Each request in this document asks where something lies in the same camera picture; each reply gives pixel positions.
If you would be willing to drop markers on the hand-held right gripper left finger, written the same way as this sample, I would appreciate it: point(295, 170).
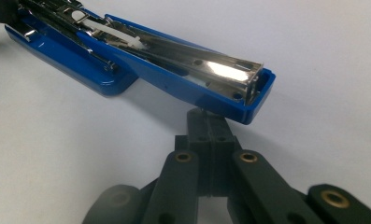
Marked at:
point(203, 140)

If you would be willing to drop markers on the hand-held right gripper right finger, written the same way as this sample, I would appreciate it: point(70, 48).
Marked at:
point(220, 146)

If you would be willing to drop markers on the blue stapler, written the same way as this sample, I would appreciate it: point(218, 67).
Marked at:
point(161, 74)

